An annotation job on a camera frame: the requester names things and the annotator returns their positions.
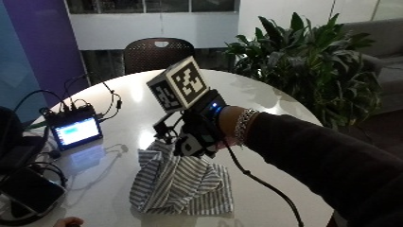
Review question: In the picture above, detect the grey sofa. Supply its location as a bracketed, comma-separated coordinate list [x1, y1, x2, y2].
[343, 18, 403, 115]

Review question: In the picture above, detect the black tablet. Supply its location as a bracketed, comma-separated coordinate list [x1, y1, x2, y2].
[0, 166, 67, 219]

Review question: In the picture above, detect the black bag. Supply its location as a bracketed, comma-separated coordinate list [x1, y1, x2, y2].
[0, 106, 50, 175]

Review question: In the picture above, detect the grey striped cloth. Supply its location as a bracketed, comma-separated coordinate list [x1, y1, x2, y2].
[129, 138, 234, 217]

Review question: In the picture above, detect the green leafy plant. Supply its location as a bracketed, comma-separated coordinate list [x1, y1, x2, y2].
[222, 12, 384, 131]

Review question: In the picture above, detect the black glove cable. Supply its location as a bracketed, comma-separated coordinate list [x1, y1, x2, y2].
[220, 138, 305, 227]

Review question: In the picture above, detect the black device cable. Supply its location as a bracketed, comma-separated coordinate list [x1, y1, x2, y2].
[61, 74, 123, 122]
[13, 89, 65, 115]

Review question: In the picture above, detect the dark perforated chair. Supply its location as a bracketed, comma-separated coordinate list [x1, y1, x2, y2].
[122, 37, 196, 76]

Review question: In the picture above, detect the small screen device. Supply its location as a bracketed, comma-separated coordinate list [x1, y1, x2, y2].
[41, 105, 105, 151]

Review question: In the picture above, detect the white marker cube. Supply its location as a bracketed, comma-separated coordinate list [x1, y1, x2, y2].
[145, 56, 210, 114]

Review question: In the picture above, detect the black coiled cable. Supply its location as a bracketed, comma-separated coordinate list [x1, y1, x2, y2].
[28, 161, 69, 188]

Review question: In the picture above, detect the white cable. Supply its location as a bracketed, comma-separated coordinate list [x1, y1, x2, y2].
[66, 143, 130, 191]

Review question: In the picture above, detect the silver chain bracelet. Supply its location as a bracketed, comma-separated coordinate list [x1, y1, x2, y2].
[232, 108, 259, 148]

